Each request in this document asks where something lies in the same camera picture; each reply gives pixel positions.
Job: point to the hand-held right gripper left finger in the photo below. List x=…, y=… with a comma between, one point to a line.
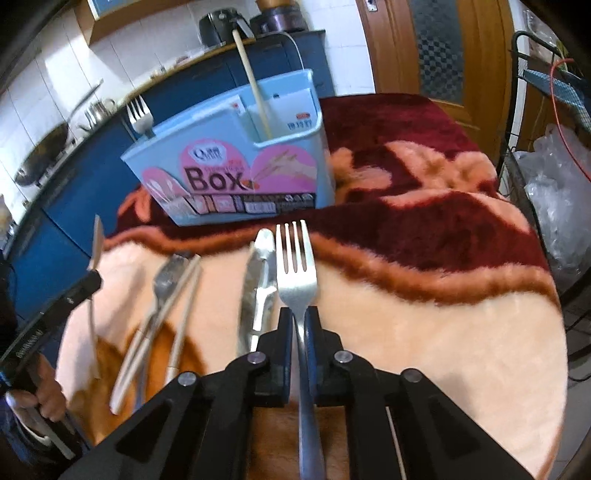
x=287, y=325

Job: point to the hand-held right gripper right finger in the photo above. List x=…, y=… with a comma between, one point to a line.
x=313, y=325

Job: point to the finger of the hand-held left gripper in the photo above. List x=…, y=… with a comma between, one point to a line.
x=83, y=288

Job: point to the steel fork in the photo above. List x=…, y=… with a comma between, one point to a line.
x=140, y=121
x=298, y=281
x=166, y=279

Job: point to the beige spoon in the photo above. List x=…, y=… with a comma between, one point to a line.
x=98, y=244

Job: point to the steel table knife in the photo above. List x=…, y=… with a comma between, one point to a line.
x=265, y=258
x=247, y=295

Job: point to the light blue utensil box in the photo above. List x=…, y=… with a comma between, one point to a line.
x=221, y=152

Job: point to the person's left hand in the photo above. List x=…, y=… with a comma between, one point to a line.
x=48, y=392

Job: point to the red and peach plush blanket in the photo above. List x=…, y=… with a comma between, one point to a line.
x=415, y=323

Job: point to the metal wok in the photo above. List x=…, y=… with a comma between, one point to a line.
x=41, y=157

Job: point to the steel kettle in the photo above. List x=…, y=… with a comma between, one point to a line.
x=99, y=113

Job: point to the white paper card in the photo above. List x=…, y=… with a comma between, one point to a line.
x=295, y=113

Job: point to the blue kitchen cabinet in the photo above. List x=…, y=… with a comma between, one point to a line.
x=217, y=74

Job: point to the clear plastic bag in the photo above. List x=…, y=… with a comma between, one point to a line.
x=554, y=198

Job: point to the black metal rack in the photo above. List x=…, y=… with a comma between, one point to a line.
x=517, y=138

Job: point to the black air fryer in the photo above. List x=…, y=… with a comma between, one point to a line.
x=221, y=25

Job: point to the wooden door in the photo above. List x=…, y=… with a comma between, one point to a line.
x=475, y=60

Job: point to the brown pot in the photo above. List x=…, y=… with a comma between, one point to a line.
x=277, y=3

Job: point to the blue patterned board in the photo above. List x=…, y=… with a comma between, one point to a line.
x=554, y=85

